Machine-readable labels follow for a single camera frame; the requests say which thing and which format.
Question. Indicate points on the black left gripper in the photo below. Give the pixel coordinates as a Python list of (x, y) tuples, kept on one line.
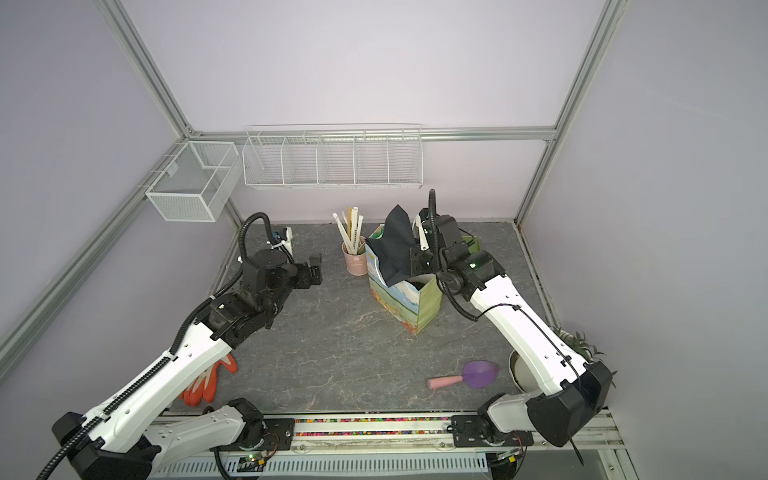
[(305, 281)]

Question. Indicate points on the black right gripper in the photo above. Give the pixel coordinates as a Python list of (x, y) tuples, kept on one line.
[(418, 256)]

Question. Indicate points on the landscape printed paper bag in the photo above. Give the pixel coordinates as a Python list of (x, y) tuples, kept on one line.
[(415, 303)]

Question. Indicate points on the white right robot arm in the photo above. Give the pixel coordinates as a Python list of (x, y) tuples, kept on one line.
[(570, 390)]

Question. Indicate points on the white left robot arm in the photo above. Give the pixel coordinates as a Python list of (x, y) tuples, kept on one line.
[(118, 439)]

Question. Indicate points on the green paper sheet in box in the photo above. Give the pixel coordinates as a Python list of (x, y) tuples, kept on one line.
[(472, 242)]

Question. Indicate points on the pink straw holder cup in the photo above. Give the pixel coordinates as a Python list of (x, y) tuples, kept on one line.
[(356, 264)]

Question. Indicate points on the orange red scissors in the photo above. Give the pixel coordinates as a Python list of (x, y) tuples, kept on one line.
[(204, 387)]

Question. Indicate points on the potted green plant white pot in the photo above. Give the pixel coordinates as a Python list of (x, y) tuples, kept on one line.
[(523, 377)]

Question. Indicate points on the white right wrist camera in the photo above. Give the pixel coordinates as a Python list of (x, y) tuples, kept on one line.
[(422, 235)]

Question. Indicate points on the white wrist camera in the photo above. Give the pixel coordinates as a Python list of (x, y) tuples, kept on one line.
[(282, 240), (422, 235)]

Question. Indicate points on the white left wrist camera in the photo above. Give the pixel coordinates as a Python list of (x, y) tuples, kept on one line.
[(282, 240)]

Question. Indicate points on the white mesh wall basket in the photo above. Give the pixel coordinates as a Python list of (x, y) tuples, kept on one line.
[(197, 182)]

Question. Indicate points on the purple scoop with pink handle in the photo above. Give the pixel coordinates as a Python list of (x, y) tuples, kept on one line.
[(476, 374)]

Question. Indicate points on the white wire wall shelf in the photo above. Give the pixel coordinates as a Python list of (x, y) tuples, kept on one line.
[(333, 156)]

